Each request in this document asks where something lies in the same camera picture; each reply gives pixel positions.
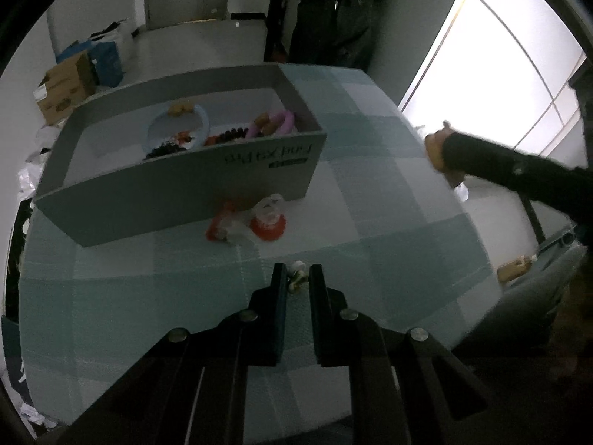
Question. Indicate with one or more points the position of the blue storage box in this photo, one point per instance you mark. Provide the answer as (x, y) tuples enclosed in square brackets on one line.
[(104, 59)]

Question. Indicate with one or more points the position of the black hanging jacket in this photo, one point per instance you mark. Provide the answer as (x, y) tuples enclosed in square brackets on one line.
[(341, 33)]

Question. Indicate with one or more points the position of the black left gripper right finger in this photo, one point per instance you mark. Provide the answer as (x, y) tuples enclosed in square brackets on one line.
[(405, 388)]

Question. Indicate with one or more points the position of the red plastic-wrapped jewelry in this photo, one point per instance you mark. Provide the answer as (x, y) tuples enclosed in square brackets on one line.
[(265, 221)]

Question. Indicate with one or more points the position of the teal plaid bed cover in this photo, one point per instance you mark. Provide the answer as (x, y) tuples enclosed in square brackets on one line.
[(386, 229)]

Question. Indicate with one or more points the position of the black sleeved right forearm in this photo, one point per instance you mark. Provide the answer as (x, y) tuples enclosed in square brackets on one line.
[(567, 190)]

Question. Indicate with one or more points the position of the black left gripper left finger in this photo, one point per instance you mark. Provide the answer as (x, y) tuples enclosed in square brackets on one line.
[(190, 388)]

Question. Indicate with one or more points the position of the grey cardboard box lid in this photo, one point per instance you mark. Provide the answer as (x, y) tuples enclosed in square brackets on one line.
[(265, 138)]

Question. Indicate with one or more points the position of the brown cardboard box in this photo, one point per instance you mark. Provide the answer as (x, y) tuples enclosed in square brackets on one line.
[(64, 87)]

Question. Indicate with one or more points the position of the right hand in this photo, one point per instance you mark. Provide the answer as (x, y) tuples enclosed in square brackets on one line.
[(433, 144)]

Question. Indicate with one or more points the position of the small green white earring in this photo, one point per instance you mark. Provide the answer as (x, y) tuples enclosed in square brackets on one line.
[(297, 276)]

